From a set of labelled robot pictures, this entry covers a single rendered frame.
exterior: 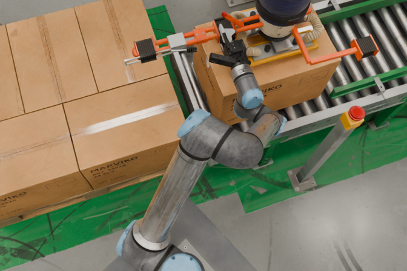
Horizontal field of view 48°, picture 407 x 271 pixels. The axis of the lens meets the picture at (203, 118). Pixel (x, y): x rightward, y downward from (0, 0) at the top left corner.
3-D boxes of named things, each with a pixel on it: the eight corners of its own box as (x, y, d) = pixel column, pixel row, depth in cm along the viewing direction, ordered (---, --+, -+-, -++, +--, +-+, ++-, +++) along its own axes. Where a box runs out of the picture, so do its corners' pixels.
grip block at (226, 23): (229, 22, 204) (230, 14, 199) (236, 40, 201) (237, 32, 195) (211, 26, 203) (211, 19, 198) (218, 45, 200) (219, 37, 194)
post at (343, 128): (304, 172, 294) (357, 106, 202) (308, 181, 292) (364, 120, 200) (294, 175, 293) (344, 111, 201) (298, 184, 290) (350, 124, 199)
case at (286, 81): (290, 38, 268) (306, -6, 231) (319, 97, 254) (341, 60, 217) (192, 66, 258) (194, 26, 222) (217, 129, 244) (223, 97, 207)
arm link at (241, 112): (250, 126, 201) (255, 114, 190) (228, 112, 203) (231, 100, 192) (261, 111, 204) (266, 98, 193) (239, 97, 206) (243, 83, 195)
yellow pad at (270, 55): (309, 31, 216) (312, 25, 211) (318, 48, 212) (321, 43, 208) (241, 49, 211) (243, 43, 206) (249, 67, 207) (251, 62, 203)
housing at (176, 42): (182, 37, 200) (181, 31, 196) (186, 49, 198) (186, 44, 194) (166, 41, 199) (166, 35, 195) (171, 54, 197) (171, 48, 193)
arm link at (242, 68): (232, 86, 194) (234, 74, 185) (228, 76, 195) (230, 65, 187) (252, 80, 195) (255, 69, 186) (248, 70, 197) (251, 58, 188)
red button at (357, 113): (357, 106, 202) (361, 103, 198) (365, 120, 200) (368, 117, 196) (343, 111, 201) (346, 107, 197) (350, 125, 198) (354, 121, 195)
